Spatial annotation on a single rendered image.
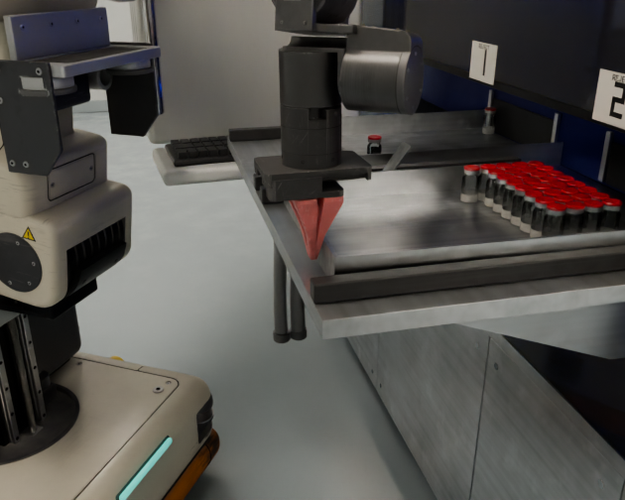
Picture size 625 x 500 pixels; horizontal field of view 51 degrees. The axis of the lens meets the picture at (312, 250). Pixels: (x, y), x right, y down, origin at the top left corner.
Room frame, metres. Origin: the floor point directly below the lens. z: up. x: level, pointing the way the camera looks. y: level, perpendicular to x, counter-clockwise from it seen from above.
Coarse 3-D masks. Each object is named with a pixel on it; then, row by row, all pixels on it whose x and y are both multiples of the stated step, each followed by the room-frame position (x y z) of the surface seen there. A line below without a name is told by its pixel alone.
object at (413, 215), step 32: (352, 192) 0.83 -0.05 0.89; (384, 192) 0.84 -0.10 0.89; (416, 192) 0.85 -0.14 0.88; (448, 192) 0.85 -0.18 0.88; (352, 224) 0.73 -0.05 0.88; (384, 224) 0.73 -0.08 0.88; (416, 224) 0.73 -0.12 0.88; (448, 224) 0.73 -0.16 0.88; (480, 224) 0.73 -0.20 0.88; (512, 224) 0.73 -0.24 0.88; (320, 256) 0.61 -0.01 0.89; (352, 256) 0.56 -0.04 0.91; (384, 256) 0.57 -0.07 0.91; (416, 256) 0.58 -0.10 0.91; (448, 256) 0.59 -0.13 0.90; (480, 256) 0.59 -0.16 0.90; (512, 256) 0.60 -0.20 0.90
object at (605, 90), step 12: (600, 72) 0.81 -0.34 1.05; (612, 72) 0.79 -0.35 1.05; (600, 84) 0.81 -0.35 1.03; (612, 84) 0.79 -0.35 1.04; (600, 96) 0.80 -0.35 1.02; (600, 108) 0.80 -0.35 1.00; (624, 108) 0.76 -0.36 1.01; (600, 120) 0.80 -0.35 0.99; (612, 120) 0.78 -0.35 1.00; (624, 120) 0.76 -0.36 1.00
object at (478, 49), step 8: (472, 48) 1.14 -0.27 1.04; (480, 48) 1.11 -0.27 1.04; (488, 48) 1.09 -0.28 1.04; (496, 48) 1.06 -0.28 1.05; (472, 56) 1.14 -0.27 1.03; (480, 56) 1.11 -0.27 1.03; (488, 56) 1.09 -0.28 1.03; (496, 56) 1.06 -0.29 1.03; (472, 64) 1.14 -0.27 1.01; (480, 64) 1.11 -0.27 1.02; (488, 64) 1.08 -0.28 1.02; (472, 72) 1.13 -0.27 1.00; (480, 72) 1.11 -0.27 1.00; (488, 72) 1.08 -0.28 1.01; (480, 80) 1.10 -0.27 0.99; (488, 80) 1.08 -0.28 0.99
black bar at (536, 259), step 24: (456, 264) 0.58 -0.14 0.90; (480, 264) 0.58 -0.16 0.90; (504, 264) 0.58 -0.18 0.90; (528, 264) 0.58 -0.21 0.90; (552, 264) 0.59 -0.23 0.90; (576, 264) 0.59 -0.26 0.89; (600, 264) 0.60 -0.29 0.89; (624, 264) 0.61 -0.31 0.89; (312, 288) 0.54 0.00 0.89; (336, 288) 0.54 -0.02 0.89; (360, 288) 0.54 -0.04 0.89; (384, 288) 0.55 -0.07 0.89; (408, 288) 0.55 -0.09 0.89; (432, 288) 0.56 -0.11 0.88; (456, 288) 0.57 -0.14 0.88
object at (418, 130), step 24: (360, 120) 1.19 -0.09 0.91; (384, 120) 1.20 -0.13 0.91; (408, 120) 1.21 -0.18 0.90; (432, 120) 1.22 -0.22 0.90; (456, 120) 1.23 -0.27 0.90; (480, 120) 1.24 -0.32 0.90; (360, 144) 1.11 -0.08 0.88; (384, 144) 1.11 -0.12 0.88; (408, 144) 1.11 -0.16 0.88; (432, 144) 1.11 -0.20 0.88; (456, 144) 1.11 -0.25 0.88; (480, 144) 1.11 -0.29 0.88; (504, 144) 1.11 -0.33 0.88; (528, 144) 0.98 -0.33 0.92; (552, 144) 0.99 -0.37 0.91
